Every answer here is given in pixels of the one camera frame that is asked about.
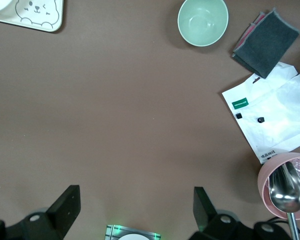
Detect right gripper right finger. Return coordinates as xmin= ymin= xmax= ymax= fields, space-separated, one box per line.
xmin=189 ymin=186 xmax=295 ymax=240

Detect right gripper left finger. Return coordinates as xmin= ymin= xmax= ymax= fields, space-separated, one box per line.
xmin=0 ymin=184 xmax=81 ymax=240

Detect pink cup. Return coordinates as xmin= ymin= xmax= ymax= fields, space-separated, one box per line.
xmin=257 ymin=152 xmax=300 ymax=221

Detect metal scoop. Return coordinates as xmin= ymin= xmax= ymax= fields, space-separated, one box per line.
xmin=267 ymin=161 xmax=300 ymax=240

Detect white plastic bag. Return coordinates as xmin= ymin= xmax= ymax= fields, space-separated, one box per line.
xmin=221 ymin=62 xmax=300 ymax=165

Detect grey folded cloth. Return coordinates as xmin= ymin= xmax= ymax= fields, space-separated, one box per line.
xmin=232 ymin=7 xmax=300 ymax=80

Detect cream bear print tray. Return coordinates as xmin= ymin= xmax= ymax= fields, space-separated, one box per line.
xmin=0 ymin=0 xmax=65 ymax=33

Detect pale green bowl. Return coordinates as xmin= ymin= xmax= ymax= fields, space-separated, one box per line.
xmin=177 ymin=0 xmax=230 ymax=48

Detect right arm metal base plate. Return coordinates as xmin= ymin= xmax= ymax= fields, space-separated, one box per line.
xmin=105 ymin=224 xmax=162 ymax=240

